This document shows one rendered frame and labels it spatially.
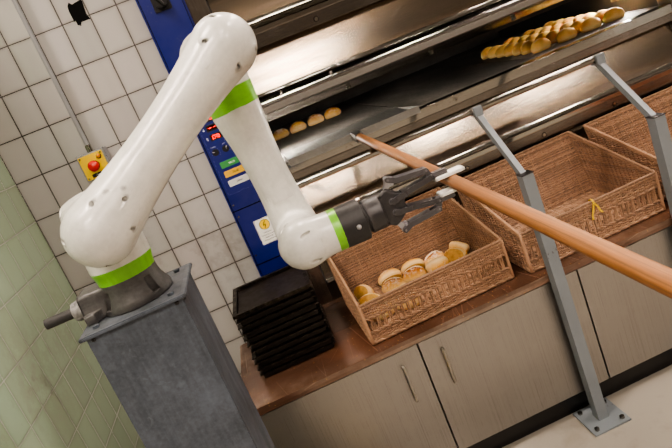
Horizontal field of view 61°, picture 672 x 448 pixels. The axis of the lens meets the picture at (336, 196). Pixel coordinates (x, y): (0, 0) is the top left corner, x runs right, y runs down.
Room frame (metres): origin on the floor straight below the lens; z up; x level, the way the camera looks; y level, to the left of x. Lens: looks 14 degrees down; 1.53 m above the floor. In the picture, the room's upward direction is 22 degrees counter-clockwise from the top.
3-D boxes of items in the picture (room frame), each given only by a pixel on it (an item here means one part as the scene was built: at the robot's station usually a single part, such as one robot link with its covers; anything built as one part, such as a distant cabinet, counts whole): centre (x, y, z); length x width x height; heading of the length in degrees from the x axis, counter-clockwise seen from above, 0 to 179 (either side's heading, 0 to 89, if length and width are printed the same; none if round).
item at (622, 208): (2.06, -0.77, 0.72); 0.56 x 0.49 x 0.28; 97
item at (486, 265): (2.02, -0.17, 0.72); 0.56 x 0.49 x 0.28; 98
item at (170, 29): (3.15, 0.41, 1.08); 1.93 x 0.16 x 2.15; 6
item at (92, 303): (1.17, 0.52, 1.23); 0.26 x 0.15 x 0.06; 96
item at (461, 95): (2.35, -0.72, 1.16); 1.80 x 0.06 x 0.04; 96
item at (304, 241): (1.18, 0.09, 1.18); 0.14 x 0.13 x 0.11; 95
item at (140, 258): (1.16, 0.46, 1.36); 0.16 x 0.13 x 0.19; 19
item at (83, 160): (2.14, 0.77, 1.46); 0.10 x 0.07 x 0.10; 96
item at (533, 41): (2.82, -1.26, 1.21); 0.61 x 0.48 x 0.06; 6
